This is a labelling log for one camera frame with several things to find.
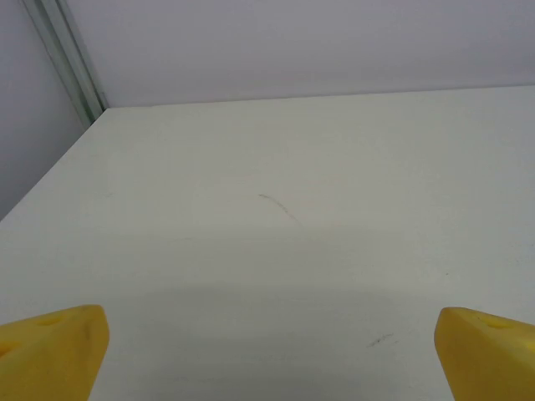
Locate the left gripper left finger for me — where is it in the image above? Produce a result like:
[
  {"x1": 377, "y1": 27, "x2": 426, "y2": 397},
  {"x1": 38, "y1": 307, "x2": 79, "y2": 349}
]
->
[{"x1": 0, "y1": 304, "x2": 110, "y2": 401}]

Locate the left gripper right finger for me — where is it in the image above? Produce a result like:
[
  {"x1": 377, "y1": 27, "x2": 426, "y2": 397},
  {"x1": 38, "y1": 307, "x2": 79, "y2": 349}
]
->
[{"x1": 433, "y1": 307, "x2": 535, "y2": 401}]

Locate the aluminium frame post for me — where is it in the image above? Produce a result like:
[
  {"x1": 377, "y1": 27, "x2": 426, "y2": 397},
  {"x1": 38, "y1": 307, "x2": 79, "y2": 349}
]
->
[{"x1": 21, "y1": 0, "x2": 106, "y2": 129}]

